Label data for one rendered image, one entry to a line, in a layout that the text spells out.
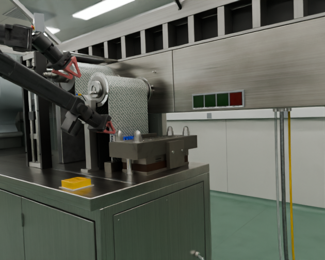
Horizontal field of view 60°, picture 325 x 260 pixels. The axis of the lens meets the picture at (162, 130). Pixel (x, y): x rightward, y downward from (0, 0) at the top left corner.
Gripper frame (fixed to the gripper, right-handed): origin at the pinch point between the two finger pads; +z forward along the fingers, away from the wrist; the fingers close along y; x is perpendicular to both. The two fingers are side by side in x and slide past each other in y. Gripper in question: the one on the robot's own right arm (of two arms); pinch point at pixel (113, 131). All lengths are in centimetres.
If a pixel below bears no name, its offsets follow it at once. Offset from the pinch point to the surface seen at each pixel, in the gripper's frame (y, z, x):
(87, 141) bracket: -9.4, -3.8, -6.5
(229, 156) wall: -80, 253, 90
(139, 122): 0.3, 11.8, 10.7
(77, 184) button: 13.4, -15.9, -27.0
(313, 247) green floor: 39, 203, -4
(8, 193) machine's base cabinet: -39, -12, -36
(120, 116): 0.3, 0.5, 7.5
